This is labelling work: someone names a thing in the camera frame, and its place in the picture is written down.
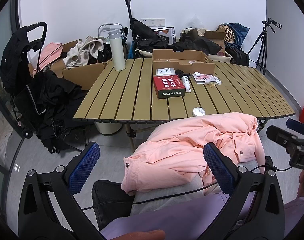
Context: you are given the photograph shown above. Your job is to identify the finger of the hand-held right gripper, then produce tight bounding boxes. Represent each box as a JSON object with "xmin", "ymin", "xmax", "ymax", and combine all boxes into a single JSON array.
[
  {"xmin": 266, "ymin": 125, "xmax": 299, "ymax": 153},
  {"xmin": 286, "ymin": 119, "xmax": 304, "ymax": 138}
]

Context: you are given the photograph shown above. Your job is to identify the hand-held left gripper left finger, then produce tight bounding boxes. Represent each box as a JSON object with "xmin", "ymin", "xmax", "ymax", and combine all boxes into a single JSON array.
[{"xmin": 18, "ymin": 142, "xmax": 104, "ymax": 240}]

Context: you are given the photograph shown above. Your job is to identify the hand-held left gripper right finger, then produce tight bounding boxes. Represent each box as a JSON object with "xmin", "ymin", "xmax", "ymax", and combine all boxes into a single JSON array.
[{"xmin": 203, "ymin": 142, "xmax": 285, "ymax": 240}]

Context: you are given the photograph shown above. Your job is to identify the white spray bottle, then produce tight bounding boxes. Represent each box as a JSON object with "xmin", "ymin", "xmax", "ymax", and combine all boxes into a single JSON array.
[{"xmin": 181, "ymin": 75, "xmax": 192, "ymax": 93}]

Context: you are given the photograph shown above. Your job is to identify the red printed box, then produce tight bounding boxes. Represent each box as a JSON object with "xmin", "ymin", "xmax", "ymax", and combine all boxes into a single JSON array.
[{"xmin": 153, "ymin": 75, "xmax": 185, "ymax": 100}]

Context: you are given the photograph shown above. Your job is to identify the black cord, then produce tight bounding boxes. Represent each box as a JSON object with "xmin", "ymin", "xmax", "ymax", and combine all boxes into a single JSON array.
[{"xmin": 175, "ymin": 68, "xmax": 190, "ymax": 78}]

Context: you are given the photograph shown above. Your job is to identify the clear white case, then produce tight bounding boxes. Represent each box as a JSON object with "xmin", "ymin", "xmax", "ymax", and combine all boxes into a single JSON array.
[{"xmin": 156, "ymin": 68, "xmax": 176, "ymax": 77}]

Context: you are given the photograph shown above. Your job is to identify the person's left forearm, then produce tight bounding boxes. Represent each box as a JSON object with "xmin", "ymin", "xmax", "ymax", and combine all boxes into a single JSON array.
[{"xmin": 99, "ymin": 192, "xmax": 245, "ymax": 240}]

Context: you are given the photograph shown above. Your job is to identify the person's right forearm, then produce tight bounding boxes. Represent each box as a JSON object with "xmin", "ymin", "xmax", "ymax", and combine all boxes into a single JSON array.
[{"xmin": 284, "ymin": 196, "xmax": 304, "ymax": 236}]

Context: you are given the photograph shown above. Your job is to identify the person's left hand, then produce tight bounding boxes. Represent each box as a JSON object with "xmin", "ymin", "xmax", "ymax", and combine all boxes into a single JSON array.
[{"xmin": 112, "ymin": 229, "xmax": 165, "ymax": 240}]

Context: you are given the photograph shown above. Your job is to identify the black cloth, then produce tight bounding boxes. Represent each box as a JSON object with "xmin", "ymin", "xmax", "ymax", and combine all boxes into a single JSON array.
[{"xmin": 91, "ymin": 180, "xmax": 135, "ymax": 231}]

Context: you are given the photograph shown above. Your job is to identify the pink puffer jacket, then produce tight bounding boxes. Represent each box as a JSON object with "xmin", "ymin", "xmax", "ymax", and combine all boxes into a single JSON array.
[{"xmin": 121, "ymin": 112, "xmax": 266, "ymax": 196}]

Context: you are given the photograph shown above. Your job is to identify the white waste bin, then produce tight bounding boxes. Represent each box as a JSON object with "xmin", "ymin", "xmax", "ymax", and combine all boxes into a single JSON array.
[{"xmin": 94, "ymin": 121, "xmax": 124, "ymax": 137}]

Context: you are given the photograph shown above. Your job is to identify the pile of black clothes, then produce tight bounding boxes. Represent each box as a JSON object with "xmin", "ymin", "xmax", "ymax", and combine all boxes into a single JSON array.
[{"xmin": 13, "ymin": 70, "xmax": 89, "ymax": 154}]

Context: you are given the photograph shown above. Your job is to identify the black suitcase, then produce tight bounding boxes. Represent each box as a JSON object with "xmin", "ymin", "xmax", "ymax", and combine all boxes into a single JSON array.
[{"xmin": 225, "ymin": 44, "xmax": 250, "ymax": 67}]

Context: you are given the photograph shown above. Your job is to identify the pink snap wallet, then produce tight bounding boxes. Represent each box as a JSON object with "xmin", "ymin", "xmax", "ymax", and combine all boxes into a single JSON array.
[{"xmin": 193, "ymin": 73, "xmax": 218, "ymax": 85}]

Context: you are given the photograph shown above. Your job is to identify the large cardboard floor box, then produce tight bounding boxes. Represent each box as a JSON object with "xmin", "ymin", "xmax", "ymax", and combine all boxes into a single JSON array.
[{"xmin": 28, "ymin": 39, "xmax": 114, "ymax": 91}]

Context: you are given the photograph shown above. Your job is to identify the blue cloth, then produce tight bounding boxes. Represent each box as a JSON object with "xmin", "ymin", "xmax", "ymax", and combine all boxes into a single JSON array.
[{"xmin": 227, "ymin": 23, "xmax": 250, "ymax": 47}]

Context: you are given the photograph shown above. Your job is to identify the wicker ball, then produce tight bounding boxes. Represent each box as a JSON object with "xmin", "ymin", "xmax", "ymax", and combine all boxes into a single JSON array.
[{"xmin": 219, "ymin": 24, "xmax": 235, "ymax": 43}]

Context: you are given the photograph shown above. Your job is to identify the cardboard box with flaps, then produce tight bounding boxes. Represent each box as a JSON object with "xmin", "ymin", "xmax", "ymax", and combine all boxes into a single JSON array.
[{"xmin": 204, "ymin": 30, "xmax": 228, "ymax": 55}]

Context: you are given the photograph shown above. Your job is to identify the beige hoodie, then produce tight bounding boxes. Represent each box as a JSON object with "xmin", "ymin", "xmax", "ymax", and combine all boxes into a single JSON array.
[{"xmin": 63, "ymin": 36, "xmax": 107, "ymax": 69}]

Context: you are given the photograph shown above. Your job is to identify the black garment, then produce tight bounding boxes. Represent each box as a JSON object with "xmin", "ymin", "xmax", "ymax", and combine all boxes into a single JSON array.
[{"xmin": 170, "ymin": 38, "xmax": 223, "ymax": 55}]

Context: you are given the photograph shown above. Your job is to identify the pink bag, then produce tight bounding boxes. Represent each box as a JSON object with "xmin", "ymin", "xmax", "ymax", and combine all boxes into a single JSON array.
[{"xmin": 32, "ymin": 42, "xmax": 63, "ymax": 78}]

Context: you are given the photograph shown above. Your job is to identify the white thermos bottle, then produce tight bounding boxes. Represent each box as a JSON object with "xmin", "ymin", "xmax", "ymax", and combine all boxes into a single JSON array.
[{"xmin": 108, "ymin": 29, "xmax": 127, "ymax": 71}]

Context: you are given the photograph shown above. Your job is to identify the black folding cart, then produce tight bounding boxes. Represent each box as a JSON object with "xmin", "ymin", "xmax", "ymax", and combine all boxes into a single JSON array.
[{"xmin": 0, "ymin": 22, "xmax": 48, "ymax": 139}]

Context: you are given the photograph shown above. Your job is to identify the white metal rack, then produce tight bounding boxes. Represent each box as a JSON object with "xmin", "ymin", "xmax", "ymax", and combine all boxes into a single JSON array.
[{"xmin": 98, "ymin": 23, "xmax": 124, "ymax": 38}]

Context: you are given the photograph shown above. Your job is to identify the printed product box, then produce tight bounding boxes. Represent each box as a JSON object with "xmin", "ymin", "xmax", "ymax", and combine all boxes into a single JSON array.
[{"xmin": 154, "ymin": 27, "xmax": 176, "ymax": 43}]

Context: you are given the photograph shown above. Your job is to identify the black trolley bag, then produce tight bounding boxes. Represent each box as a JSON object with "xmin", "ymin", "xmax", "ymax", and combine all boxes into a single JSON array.
[{"xmin": 130, "ymin": 17, "xmax": 167, "ymax": 53}]

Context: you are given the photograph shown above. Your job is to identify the black cable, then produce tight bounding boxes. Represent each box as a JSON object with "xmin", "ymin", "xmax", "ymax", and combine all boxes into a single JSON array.
[{"xmin": 81, "ymin": 164, "xmax": 277, "ymax": 211}]

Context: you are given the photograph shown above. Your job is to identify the black camera tripod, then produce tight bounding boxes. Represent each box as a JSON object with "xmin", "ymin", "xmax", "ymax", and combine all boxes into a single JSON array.
[{"xmin": 247, "ymin": 18, "xmax": 282, "ymax": 75}]

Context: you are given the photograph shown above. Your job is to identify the white wall sockets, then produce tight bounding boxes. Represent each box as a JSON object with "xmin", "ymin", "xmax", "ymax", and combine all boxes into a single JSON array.
[{"xmin": 141, "ymin": 18, "xmax": 165, "ymax": 27}]

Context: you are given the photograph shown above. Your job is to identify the black trolley handle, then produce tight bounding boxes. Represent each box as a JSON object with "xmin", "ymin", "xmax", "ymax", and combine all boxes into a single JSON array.
[{"xmin": 123, "ymin": 0, "xmax": 133, "ymax": 27}]

